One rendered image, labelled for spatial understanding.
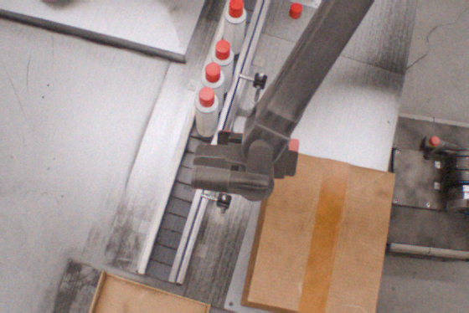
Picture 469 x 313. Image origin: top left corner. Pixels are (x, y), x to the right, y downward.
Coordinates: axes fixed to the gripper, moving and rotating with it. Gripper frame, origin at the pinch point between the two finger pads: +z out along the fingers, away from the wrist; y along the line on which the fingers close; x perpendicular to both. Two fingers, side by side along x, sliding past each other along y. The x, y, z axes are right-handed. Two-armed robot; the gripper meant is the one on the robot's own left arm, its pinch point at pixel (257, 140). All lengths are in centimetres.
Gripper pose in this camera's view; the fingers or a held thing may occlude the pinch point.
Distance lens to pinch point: 101.8
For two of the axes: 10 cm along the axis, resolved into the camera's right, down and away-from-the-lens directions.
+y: -9.9, -1.2, 0.1
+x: -1.0, 9.2, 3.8
